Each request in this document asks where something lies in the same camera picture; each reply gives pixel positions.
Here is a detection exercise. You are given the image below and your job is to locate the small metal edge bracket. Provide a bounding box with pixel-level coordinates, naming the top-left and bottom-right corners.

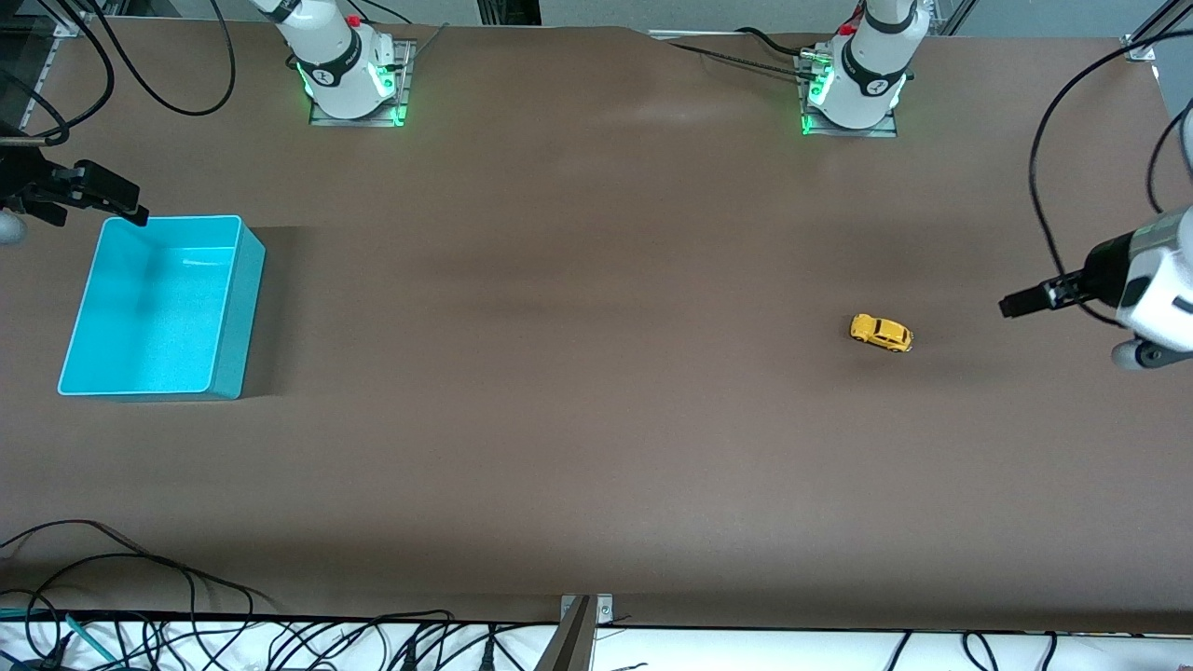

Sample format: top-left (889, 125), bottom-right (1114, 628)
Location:
top-left (559, 594), bottom-right (614, 625)

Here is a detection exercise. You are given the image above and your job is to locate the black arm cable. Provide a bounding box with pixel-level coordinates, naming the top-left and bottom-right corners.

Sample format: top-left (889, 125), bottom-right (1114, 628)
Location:
top-left (1029, 28), bottom-right (1193, 327)
top-left (0, 0), bottom-right (240, 148)

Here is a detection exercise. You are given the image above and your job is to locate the black cable tangle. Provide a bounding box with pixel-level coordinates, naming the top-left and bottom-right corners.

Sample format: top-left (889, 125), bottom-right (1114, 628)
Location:
top-left (270, 610), bottom-right (560, 671)

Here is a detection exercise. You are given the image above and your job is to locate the long black loose cable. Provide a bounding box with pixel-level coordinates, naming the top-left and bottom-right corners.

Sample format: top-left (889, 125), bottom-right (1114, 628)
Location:
top-left (0, 520), bottom-right (281, 621)

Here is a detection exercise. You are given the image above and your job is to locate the turquoise plastic bin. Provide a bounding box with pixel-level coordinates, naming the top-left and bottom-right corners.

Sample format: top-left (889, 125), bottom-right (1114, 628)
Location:
top-left (58, 215), bottom-right (267, 401)

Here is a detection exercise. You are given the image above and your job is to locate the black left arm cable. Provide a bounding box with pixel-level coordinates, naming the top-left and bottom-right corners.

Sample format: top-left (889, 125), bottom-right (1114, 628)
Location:
top-left (1029, 28), bottom-right (1193, 327)

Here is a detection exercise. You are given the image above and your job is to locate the black braided base cable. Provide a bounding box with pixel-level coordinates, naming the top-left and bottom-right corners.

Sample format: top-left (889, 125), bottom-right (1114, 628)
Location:
top-left (666, 39), bottom-right (816, 80)

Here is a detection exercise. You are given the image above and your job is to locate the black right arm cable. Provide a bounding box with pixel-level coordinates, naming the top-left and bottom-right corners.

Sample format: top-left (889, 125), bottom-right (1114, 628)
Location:
top-left (0, 0), bottom-right (240, 148)

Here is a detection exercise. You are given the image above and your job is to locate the teal cable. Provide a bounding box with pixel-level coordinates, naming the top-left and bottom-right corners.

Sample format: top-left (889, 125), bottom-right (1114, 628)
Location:
top-left (0, 606), bottom-right (120, 664)

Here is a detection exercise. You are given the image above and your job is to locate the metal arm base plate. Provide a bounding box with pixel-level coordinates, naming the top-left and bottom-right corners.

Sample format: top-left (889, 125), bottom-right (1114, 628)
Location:
top-left (794, 51), bottom-right (900, 139)
top-left (308, 39), bottom-right (416, 129)

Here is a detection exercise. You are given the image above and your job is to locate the grey metal camera bar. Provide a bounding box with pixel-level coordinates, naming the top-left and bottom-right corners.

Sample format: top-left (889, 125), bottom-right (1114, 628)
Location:
top-left (533, 596), bottom-right (597, 671)

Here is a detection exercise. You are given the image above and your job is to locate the yellow beetle toy car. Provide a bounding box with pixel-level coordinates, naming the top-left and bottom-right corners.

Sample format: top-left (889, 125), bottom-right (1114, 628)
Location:
top-left (850, 314), bottom-right (914, 353)

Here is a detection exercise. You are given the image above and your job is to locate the brown table cover mat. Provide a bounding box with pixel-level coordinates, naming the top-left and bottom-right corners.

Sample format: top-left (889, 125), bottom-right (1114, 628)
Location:
top-left (0, 17), bottom-right (1193, 637)

